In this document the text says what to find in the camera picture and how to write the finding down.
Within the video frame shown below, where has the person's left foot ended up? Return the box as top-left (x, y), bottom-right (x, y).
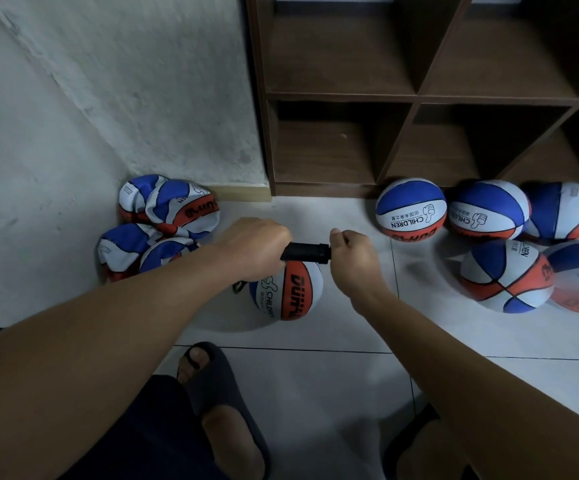
top-left (180, 347), bottom-right (267, 480)

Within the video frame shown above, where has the brown wooden cubby shelf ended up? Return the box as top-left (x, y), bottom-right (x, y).
top-left (246, 0), bottom-right (579, 201)

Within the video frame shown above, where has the person's left forearm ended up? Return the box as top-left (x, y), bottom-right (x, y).
top-left (0, 253), bottom-right (243, 480)

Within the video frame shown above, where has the black sandal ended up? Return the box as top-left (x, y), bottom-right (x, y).
top-left (384, 399), bottom-right (441, 480)
top-left (176, 341), bottom-right (273, 480)

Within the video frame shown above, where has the person's right hand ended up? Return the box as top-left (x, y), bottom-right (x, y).
top-left (328, 227), bottom-right (393, 316)

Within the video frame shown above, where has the black hand pump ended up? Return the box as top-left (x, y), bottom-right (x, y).
top-left (232, 241), bottom-right (333, 294)

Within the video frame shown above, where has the person's left hand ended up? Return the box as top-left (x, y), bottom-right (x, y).
top-left (212, 217), bottom-right (293, 284)

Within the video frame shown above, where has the person's right forearm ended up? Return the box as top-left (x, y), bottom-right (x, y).
top-left (357, 289), bottom-right (579, 480)

